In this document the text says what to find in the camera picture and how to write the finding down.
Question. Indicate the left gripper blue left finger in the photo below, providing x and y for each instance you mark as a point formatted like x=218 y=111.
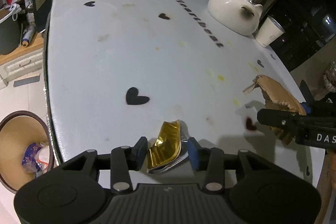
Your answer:
x=138 y=153

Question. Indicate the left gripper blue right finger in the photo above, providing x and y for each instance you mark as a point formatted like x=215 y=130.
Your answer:
x=197 y=154

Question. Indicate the gold foil wrapper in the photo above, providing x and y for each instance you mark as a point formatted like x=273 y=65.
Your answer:
x=169 y=149

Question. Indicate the blue floral tissue package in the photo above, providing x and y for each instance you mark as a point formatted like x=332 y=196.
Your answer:
x=28 y=162

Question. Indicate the clear plastic bag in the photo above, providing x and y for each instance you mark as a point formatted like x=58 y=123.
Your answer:
x=43 y=158

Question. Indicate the grey lined trash can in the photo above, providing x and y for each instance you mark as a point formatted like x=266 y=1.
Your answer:
x=10 y=31

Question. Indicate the white tumbler cup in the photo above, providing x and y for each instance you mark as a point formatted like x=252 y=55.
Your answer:
x=269 y=32

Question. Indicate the tan round waste bin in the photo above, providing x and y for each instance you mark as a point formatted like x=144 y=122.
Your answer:
x=23 y=133

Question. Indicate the white cat-shaped ceramic bowl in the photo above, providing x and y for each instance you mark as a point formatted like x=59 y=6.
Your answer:
x=240 y=16

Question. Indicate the low wooden drawer cabinet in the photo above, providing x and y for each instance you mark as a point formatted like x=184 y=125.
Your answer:
x=22 y=60

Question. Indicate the spray can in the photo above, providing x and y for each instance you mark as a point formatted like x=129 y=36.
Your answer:
x=28 y=35

